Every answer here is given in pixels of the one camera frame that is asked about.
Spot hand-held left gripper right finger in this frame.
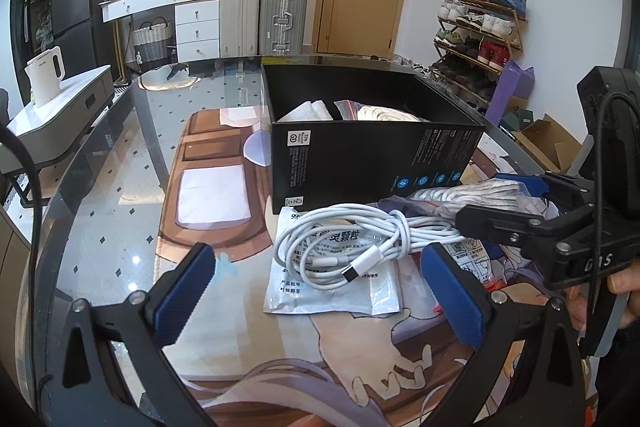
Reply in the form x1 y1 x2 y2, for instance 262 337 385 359
419 242 588 427

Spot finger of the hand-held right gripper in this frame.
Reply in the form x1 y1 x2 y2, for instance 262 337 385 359
455 203 598 258
492 171 601 210

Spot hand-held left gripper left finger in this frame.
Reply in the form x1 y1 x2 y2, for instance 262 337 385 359
37 242 217 427

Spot bagged white cloth bundle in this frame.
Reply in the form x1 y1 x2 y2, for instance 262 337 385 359
407 179 546 228
334 99 431 124

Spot black cardboard box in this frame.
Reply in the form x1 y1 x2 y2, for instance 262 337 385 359
261 64 487 215

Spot white blue plush toy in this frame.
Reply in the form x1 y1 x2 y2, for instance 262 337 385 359
275 99 336 124

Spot person's right hand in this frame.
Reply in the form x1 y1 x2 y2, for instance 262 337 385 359
567 254 640 333

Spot green white packet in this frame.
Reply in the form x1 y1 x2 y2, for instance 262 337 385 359
440 237 506 293

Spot open cardboard box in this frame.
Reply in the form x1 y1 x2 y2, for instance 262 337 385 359
510 113 583 172

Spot dark green box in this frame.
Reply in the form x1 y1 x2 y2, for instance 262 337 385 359
500 107 531 132

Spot purple bag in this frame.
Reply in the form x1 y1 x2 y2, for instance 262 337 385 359
484 61 536 128

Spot printed desk mat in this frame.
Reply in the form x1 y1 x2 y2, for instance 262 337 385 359
157 107 601 427

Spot white foil packet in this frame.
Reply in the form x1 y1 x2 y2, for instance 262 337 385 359
262 207 403 317

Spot wooden shoe rack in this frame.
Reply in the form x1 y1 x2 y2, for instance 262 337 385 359
430 0 528 108

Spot pair of white sneakers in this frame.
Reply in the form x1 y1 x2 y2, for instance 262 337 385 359
392 54 436 75

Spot rows of shoes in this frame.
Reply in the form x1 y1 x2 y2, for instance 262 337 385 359
431 0 527 105

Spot beige cabinet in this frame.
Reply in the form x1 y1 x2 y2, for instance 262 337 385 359
0 207 36 348

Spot white round rug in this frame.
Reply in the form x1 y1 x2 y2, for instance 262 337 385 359
137 59 203 92

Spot grey side table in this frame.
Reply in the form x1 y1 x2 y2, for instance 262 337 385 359
0 64 115 208

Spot wicker basket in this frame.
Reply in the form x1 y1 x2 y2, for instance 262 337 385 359
131 21 172 62

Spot white electric kettle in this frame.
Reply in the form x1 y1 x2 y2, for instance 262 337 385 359
25 46 65 108

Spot white drawer unit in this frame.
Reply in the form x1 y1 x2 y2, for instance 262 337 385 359
175 0 221 62

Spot white suitcase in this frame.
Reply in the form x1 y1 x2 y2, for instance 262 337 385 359
219 0 262 56

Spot silver suitcase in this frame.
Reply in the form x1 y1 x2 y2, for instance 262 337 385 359
259 0 308 55

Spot white vanity desk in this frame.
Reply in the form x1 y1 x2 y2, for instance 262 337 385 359
100 0 221 82

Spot dark glass cabinet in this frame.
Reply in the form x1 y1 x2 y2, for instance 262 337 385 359
10 0 56 108

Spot white charging cable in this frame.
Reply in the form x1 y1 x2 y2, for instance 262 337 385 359
274 203 468 292

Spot black cable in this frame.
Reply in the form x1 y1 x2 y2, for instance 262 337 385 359
0 124 43 268

